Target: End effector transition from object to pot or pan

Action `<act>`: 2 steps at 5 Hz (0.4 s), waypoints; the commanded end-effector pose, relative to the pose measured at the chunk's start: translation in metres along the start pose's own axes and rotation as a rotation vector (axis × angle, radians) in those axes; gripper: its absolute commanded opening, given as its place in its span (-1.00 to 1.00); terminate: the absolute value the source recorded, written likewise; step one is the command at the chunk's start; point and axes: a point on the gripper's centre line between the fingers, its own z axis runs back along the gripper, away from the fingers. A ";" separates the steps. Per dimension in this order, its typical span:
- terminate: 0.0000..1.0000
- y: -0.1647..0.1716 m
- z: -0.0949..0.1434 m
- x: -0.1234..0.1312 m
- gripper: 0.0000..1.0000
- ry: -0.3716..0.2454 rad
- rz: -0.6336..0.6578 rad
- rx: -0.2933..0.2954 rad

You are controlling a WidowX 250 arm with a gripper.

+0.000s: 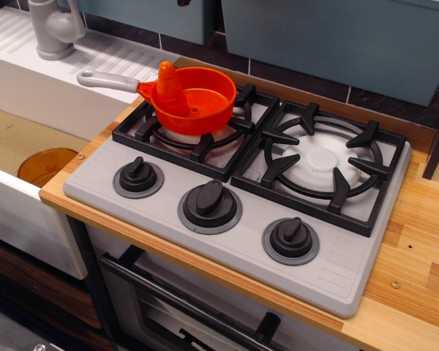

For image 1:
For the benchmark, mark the black left stove knob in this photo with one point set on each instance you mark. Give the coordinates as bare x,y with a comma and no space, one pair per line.
138,179

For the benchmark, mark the toy oven door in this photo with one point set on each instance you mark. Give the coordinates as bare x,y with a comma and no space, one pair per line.
161,326

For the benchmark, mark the orange toy carrot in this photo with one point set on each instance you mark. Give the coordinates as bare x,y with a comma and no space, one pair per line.
170,94

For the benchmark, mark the black middle stove knob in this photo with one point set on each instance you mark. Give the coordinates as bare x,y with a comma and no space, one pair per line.
210,209

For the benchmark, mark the black stove knob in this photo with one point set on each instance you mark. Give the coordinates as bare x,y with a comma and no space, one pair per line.
138,179
210,209
290,241

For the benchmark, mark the black oven door handle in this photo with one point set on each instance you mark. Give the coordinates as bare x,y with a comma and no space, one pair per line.
125,269

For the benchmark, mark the white toy sink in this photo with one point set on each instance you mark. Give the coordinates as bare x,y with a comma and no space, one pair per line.
42,106

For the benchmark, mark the grey toy stove top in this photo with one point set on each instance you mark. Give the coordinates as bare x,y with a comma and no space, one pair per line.
334,280

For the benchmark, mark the black right stove knob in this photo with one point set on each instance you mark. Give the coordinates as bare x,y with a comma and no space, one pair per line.
290,241

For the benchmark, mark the blue-grey right wall cabinet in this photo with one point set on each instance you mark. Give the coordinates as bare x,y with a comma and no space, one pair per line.
386,47

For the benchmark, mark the orange toy saucepan grey handle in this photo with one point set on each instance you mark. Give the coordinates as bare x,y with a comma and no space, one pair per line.
210,97

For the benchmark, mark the black right burner grate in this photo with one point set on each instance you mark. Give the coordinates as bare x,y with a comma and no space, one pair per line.
381,157

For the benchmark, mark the black left burner grate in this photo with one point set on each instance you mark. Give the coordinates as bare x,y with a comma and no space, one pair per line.
216,154

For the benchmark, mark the blue-grey wall cabinet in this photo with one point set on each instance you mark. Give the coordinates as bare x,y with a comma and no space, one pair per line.
193,22
386,47

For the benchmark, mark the grey toy faucet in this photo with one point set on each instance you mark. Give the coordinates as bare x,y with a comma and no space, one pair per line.
56,31

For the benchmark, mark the black burner grate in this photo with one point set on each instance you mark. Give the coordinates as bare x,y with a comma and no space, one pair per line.
381,157
216,154

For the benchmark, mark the blue-grey left wall cabinet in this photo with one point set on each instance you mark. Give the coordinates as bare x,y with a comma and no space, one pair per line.
193,22

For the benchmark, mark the orange translucent plate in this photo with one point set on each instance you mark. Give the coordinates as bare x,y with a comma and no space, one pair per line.
42,166

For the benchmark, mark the white right burner cap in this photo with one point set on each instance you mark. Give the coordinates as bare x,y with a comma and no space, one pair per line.
319,156

